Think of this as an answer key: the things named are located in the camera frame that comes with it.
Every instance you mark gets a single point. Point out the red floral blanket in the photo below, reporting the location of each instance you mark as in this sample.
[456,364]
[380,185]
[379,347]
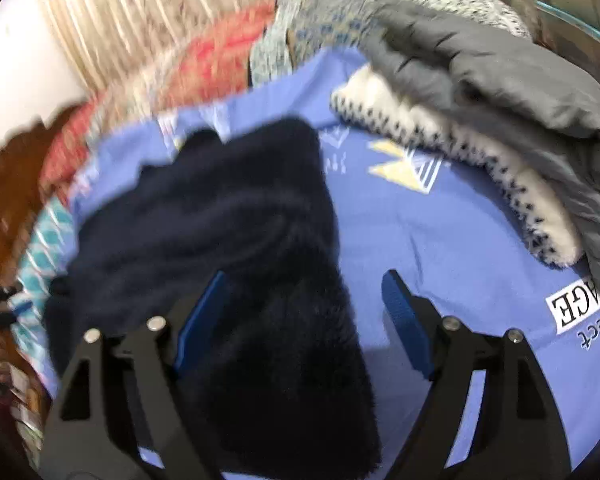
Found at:
[205,68]

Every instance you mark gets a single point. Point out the teal white patterned pillow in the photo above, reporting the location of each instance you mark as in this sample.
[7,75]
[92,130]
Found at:
[46,256]

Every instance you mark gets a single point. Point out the grey padded jacket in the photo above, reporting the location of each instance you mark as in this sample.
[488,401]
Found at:
[543,107]

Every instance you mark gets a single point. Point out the white patterned knit sweater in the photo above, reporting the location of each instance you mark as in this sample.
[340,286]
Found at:
[367,100]

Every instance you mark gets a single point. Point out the carved wooden headboard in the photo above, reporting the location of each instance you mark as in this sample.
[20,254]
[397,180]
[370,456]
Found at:
[21,160]

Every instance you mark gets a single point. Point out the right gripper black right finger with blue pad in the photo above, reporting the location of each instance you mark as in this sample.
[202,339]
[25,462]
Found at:
[489,412]

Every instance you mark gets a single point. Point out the blue printed bed sheet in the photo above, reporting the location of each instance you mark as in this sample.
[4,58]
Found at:
[443,225]

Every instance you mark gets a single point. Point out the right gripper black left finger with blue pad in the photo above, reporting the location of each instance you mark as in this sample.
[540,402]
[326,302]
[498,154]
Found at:
[119,411]

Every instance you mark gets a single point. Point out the dark navy fleece garment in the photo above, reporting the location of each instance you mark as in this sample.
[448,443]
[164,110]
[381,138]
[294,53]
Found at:
[281,389]

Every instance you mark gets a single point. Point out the grey blue patterned cloth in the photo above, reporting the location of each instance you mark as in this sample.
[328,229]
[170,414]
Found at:
[303,27]

